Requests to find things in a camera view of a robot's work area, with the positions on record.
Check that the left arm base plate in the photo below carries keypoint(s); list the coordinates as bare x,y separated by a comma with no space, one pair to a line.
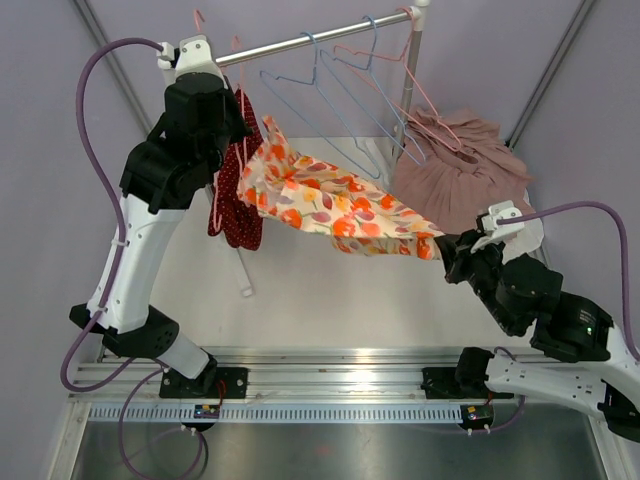
228,383

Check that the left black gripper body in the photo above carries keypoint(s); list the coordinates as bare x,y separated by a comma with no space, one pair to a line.
228,110

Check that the metal clothes rack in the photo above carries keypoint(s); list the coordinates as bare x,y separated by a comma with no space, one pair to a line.
414,13

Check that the slotted cable duct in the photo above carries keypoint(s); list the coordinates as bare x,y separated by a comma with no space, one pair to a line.
438,413

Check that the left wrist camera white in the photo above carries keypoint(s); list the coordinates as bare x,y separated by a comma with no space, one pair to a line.
192,55

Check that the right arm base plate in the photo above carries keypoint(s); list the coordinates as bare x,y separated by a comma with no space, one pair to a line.
449,383

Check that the orange floral skirt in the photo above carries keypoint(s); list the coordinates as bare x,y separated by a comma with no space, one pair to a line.
316,197

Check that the aluminium rail frame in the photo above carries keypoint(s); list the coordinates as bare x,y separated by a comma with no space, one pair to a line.
311,375

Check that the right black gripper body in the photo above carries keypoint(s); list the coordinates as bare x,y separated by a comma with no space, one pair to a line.
480,268

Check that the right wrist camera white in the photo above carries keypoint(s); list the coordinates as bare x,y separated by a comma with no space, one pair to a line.
500,223

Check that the red polka dot skirt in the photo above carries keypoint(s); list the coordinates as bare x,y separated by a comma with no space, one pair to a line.
240,223

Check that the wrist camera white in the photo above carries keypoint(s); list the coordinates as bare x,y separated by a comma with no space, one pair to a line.
500,223
192,55

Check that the white skirt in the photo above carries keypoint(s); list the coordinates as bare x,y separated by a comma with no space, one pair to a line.
525,241

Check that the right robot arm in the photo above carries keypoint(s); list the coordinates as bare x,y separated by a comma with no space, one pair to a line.
524,296

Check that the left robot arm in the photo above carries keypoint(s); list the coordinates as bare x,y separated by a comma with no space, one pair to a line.
179,157

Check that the pink skirt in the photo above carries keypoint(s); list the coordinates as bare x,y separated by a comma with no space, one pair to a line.
453,168

